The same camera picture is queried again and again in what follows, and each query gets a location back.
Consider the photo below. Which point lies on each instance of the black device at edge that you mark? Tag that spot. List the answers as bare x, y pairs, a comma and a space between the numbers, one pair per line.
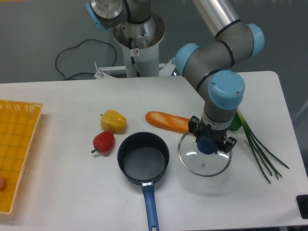
302, 201

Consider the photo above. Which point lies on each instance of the red bell pepper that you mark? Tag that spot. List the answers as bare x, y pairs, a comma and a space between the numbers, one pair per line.
103, 142

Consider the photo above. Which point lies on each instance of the glass lid blue knob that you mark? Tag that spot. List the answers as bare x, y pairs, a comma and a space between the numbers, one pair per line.
200, 157

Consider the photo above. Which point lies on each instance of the orange baguette bread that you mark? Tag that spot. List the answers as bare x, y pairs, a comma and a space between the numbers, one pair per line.
167, 121

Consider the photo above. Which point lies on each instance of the yellow bell pepper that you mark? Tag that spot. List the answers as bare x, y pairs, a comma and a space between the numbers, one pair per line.
113, 122

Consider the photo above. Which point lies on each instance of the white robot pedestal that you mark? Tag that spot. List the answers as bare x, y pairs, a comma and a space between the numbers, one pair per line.
139, 37

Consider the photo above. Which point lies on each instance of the green bell pepper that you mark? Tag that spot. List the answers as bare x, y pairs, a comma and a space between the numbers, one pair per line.
236, 123

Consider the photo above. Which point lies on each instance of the dark saucepan blue handle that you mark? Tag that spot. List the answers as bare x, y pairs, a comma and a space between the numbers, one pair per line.
143, 158

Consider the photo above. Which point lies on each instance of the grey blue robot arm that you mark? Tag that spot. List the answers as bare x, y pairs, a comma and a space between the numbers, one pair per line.
208, 70

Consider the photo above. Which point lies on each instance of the green onion stalk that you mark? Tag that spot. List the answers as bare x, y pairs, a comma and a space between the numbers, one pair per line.
260, 152

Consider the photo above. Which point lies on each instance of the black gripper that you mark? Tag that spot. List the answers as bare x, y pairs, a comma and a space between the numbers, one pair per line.
210, 141

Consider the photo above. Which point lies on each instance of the yellow woven basket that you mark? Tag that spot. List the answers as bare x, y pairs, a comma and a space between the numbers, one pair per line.
18, 123

